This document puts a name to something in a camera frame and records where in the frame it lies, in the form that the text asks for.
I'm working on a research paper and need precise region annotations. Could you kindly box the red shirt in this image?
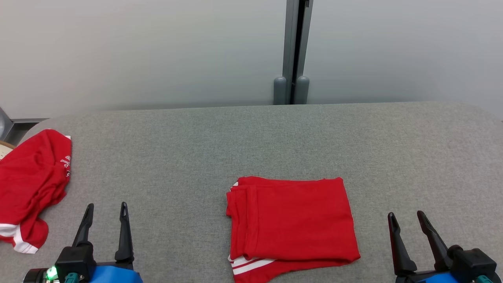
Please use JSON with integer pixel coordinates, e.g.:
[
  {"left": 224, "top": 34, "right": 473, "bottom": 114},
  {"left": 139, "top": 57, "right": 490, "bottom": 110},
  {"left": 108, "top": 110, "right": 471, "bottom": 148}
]
[{"left": 0, "top": 129, "right": 73, "bottom": 254}]

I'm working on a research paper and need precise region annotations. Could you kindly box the grey rounded post foot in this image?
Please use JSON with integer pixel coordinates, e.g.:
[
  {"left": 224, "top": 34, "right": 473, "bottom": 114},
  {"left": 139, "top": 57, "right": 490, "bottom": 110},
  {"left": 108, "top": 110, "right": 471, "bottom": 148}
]
[
  {"left": 295, "top": 75, "right": 310, "bottom": 105},
  {"left": 273, "top": 76, "right": 288, "bottom": 105}
]

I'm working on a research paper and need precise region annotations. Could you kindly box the beige wooden object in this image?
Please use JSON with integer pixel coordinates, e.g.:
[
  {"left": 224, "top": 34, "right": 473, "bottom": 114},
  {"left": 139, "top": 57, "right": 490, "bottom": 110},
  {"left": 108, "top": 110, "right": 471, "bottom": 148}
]
[{"left": 0, "top": 141, "right": 16, "bottom": 160}]

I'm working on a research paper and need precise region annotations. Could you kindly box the grey partition post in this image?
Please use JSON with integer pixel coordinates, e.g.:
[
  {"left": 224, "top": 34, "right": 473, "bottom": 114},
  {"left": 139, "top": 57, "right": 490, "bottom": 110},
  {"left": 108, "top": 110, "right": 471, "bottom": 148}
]
[{"left": 283, "top": 0, "right": 314, "bottom": 105}]

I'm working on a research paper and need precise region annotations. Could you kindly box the red Bulls 23 jersey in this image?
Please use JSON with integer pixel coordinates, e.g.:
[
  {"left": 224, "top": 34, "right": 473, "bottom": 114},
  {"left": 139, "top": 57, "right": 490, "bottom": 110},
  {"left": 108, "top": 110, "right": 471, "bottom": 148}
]
[{"left": 226, "top": 176, "right": 362, "bottom": 283}]

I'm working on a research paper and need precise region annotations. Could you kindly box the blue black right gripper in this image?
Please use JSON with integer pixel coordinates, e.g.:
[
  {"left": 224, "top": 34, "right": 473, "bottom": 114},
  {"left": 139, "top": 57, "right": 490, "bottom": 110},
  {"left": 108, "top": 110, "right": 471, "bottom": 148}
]
[{"left": 387, "top": 210, "right": 461, "bottom": 283}]

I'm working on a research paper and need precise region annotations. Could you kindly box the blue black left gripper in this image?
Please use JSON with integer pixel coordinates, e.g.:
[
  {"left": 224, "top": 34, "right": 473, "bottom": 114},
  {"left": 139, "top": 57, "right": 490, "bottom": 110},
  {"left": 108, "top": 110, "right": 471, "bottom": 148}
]
[{"left": 72, "top": 201, "right": 144, "bottom": 283}]

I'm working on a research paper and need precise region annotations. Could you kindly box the dark equipment with cables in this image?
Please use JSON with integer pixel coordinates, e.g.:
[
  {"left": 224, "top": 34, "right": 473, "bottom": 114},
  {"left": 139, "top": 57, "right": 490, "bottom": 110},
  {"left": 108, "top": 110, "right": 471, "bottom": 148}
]
[{"left": 0, "top": 107, "right": 50, "bottom": 146}]

